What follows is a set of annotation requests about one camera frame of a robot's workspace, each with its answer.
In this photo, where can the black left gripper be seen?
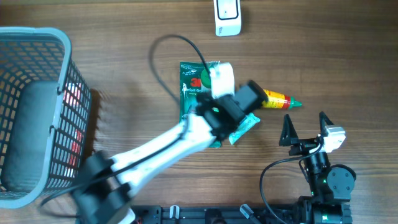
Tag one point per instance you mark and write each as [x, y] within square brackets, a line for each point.
[204, 97]

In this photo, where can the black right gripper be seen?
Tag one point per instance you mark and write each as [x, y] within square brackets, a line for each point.
[288, 133]

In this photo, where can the teal wet wipes pack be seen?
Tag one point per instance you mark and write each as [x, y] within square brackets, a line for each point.
[245, 125]

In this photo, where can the red sauce bottle green cap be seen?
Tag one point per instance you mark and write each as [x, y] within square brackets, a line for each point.
[280, 101]

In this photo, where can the green 3M gloves packet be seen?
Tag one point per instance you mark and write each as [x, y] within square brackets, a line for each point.
[190, 86]

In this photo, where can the green lid plastic jar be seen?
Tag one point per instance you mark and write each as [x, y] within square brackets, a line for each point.
[205, 79]

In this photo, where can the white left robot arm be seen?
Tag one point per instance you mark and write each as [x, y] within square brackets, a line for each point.
[105, 187]

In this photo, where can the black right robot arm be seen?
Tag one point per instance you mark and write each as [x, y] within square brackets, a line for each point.
[330, 185]

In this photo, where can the white barcode scanner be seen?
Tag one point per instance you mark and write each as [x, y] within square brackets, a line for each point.
[228, 21]

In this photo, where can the grey plastic mesh basket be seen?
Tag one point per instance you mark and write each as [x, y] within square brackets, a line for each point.
[45, 109]

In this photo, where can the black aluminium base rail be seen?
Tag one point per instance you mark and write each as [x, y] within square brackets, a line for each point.
[148, 214]

